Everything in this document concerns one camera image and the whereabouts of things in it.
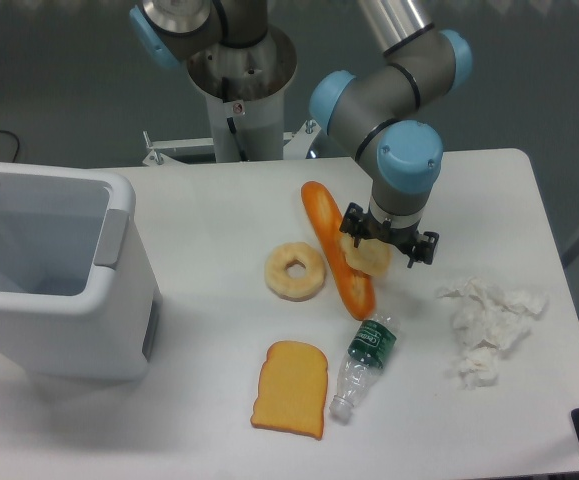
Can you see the ring shaped donut bread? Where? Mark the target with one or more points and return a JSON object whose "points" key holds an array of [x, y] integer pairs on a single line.
{"points": [[294, 271]]}

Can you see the white grey bin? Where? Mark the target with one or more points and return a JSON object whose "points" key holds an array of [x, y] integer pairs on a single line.
{"points": [[78, 296]]}

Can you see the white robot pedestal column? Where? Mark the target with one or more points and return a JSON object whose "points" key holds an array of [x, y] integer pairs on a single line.
{"points": [[244, 88]]}

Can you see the toast bread slice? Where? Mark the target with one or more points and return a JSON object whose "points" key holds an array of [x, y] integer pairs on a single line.
{"points": [[292, 390]]}

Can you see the orange baguette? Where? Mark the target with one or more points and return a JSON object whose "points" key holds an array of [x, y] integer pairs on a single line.
{"points": [[354, 287]]}

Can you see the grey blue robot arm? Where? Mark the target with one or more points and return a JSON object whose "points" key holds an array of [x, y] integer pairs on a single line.
{"points": [[370, 118]]}

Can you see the crumpled white paper tissue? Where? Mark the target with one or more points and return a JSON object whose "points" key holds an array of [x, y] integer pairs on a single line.
{"points": [[488, 324]]}

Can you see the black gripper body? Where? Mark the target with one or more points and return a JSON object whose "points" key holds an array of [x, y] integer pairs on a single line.
{"points": [[397, 230]]}

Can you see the white metal base frame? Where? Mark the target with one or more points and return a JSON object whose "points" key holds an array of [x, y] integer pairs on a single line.
{"points": [[305, 143]]}

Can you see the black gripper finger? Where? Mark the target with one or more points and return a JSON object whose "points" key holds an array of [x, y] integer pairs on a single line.
{"points": [[353, 223], [423, 248]]}

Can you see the round knotted bread roll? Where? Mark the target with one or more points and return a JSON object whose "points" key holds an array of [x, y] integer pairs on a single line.
{"points": [[371, 257]]}

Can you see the clear plastic bottle green label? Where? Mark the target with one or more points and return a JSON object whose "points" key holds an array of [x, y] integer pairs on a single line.
{"points": [[363, 363]]}

